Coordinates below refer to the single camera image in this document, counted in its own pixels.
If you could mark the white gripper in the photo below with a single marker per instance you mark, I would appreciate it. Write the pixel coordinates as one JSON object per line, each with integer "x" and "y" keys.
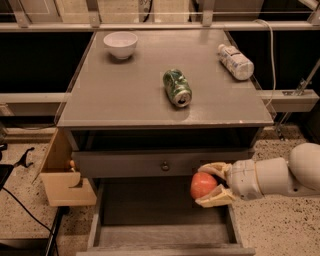
{"x": 244, "y": 180}

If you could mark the white ceramic bowl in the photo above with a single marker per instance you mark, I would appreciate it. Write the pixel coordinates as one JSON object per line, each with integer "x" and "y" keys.
{"x": 121, "y": 45}

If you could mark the red apple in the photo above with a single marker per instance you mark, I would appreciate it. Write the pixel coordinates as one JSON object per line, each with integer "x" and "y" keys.
{"x": 202, "y": 183}

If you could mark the grey drawer cabinet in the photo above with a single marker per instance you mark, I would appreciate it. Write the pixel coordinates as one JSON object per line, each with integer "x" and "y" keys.
{"x": 123, "y": 106}

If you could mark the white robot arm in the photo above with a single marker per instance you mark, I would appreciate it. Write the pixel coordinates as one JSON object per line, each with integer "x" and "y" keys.
{"x": 299, "y": 176}

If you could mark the metal railing frame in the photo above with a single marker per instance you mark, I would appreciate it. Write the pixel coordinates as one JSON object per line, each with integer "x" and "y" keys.
{"x": 82, "y": 15}

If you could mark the grey top drawer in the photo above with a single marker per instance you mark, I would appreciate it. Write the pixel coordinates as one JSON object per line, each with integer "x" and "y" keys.
{"x": 152, "y": 163}

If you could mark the grey open middle drawer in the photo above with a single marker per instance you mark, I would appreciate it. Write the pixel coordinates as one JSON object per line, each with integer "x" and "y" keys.
{"x": 156, "y": 216}

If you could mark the green soda can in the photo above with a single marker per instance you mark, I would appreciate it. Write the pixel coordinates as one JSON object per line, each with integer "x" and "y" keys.
{"x": 177, "y": 88}

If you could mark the black clamp tool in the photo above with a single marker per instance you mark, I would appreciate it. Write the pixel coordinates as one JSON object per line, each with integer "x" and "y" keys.
{"x": 23, "y": 160}

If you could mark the clear plastic water bottle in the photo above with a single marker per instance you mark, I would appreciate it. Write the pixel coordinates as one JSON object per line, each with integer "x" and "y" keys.
{"x": 236, "y": 63}

